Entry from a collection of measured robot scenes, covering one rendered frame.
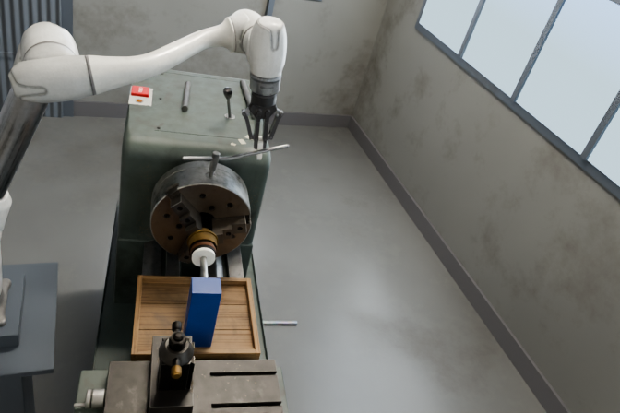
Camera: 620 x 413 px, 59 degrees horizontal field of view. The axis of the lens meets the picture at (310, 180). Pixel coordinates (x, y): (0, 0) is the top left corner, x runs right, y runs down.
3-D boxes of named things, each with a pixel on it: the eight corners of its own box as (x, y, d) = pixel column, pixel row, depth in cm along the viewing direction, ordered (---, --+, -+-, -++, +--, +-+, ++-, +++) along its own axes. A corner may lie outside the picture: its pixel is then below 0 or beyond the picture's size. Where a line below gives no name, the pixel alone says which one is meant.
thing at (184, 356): (159, 338, 129) (160, 330, 128) (193, 338, 132) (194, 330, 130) (157, 367, 123) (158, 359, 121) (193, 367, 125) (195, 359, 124)
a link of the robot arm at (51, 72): (86, 61, 130) (80, 38, 139) (1, 71, 124) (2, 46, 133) (96, 108, 138) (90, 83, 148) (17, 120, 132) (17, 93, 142)
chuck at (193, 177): (145, 237, 183) (158, 159, 166) (237, 245, 193) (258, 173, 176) (143, 255, 176) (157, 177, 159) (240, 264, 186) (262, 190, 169)
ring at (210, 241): (188, 222, 165) (188, 242, 157) (220, 224, 167) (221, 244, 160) (185, 245, 170) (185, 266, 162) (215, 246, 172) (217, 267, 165)
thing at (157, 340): (151, 348, 144) (152, 335, 142) (190, 348, 147) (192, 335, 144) (148, 419, 128) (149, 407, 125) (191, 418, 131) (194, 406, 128)
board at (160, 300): (137, 283, 175) (137, 275, 172) (248, 286, 185) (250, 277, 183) (130, 363, 151) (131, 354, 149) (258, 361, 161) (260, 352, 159)
